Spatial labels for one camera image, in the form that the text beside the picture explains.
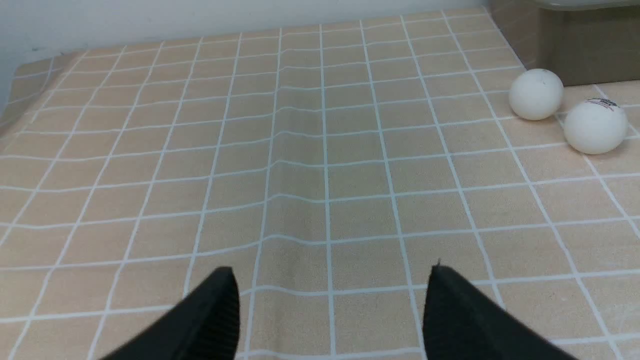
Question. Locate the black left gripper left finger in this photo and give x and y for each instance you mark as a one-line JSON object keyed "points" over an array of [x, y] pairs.
{"points": [[205, 325]]}

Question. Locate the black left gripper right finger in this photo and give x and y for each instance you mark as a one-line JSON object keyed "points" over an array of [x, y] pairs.
{"points": [[462, 323]]}

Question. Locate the white ball with logo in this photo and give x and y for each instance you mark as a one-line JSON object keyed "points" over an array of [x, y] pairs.
{"points": [[595, 126]]}

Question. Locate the plain white ball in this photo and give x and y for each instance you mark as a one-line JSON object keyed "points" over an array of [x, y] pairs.
{"points": [[536, 94]]}

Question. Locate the beige checkered tablecloth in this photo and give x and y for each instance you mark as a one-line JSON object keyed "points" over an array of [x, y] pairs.
{"points": [[330, 166]]}

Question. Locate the olive green plastic bin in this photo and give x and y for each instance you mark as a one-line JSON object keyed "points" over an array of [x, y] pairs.
{"points": [[582, 41]]}

